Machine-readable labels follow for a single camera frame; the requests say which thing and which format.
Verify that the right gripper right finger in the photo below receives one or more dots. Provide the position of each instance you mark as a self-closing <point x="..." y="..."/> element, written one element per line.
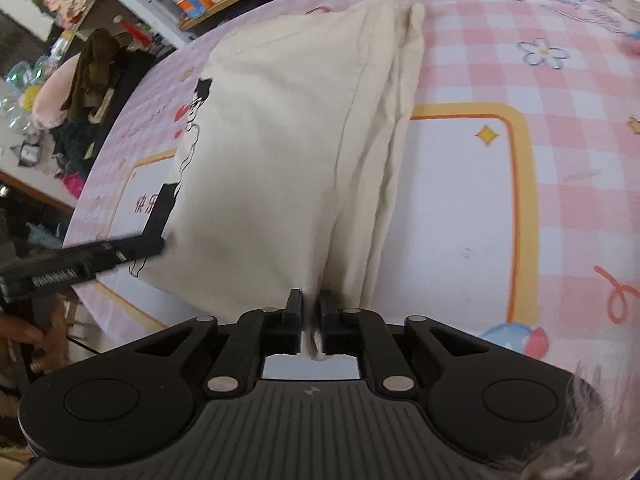
<point x="364" y="335"/>

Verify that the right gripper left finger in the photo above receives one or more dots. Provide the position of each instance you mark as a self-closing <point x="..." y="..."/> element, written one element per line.
<point x="243" y="347"/>

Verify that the cream t-shirt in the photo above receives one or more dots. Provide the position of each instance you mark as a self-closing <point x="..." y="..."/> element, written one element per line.
<point x="286" y="175"/>

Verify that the person's left hand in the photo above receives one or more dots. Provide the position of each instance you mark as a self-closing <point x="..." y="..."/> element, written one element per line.
<point x="52" y="344"/>

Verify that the pink checkered desk mat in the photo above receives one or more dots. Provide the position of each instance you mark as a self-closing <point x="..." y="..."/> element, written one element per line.
<point x="518" y="208"/>

